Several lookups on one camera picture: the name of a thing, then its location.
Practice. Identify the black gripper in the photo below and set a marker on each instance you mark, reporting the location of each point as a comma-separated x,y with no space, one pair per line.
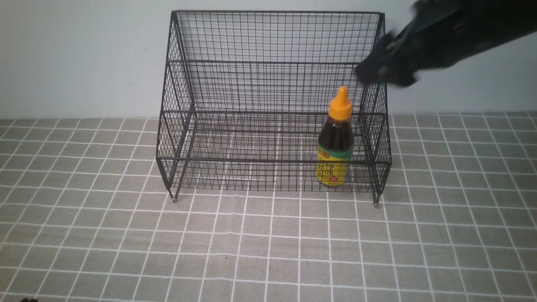
442,33

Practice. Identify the seasoning bottle with orange cap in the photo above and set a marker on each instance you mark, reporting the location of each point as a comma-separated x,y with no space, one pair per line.
335,143

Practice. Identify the grey checkered tablecloth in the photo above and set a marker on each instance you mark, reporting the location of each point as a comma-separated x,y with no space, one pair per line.
85,217

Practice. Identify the black wire mesh rack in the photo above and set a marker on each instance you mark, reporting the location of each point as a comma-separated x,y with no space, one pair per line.
246,93

